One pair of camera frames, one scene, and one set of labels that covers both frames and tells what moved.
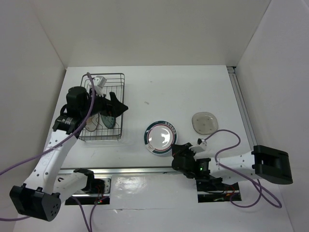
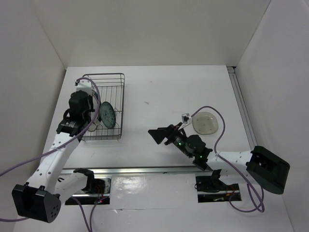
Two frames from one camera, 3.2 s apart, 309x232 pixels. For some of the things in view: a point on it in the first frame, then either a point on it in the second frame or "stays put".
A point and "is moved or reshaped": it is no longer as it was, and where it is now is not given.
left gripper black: x=113 y=107 to x=90 y=99
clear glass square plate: x=204 y=123 stays put
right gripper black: x=178 y=149 to x=170 y=132
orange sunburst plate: x=91 y=123 stays put
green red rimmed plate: x=159 y=137 is moved or reshaped
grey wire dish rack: x=105 y=126 stays put
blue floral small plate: x=109 y=121 stays put
